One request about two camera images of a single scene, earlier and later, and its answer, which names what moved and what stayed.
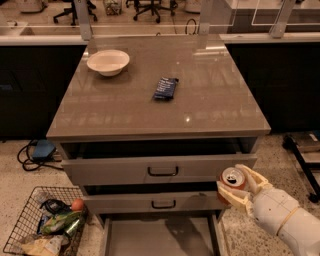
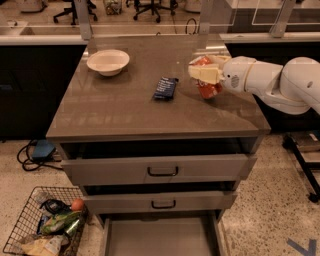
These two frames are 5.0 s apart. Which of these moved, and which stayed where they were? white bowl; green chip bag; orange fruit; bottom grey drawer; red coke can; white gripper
Moved: white gripper; red coke can
Stayed: orange fruit; white bowl; green chip bag; bottom grey drawer
